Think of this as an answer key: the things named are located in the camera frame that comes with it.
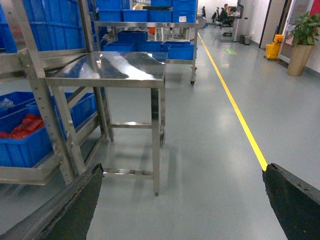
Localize blue bin with red bags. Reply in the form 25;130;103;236
0;91;98;168

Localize blue bin middle bottom shelf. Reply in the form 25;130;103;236
0;91;35;117

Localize steel flow rack shelf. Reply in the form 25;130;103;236
0;0;113;185

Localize small stainless steel table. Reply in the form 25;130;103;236
44;51;167;196

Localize green potted plant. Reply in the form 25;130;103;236
286;11;320;77

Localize far steel cart with bins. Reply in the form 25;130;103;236
94;0;199;85

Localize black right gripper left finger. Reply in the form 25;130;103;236
0;163;104;240

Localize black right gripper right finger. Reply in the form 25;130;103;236
262;163;320;240

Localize red bubble wrap bags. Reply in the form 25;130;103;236
0;113;45;140

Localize clear plastic bag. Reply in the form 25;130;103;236
0;98;15;109

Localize large blue bin upper shelf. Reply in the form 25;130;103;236
0;0;87;54

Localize yellow mop bucket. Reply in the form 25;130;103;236
264;34;284;61

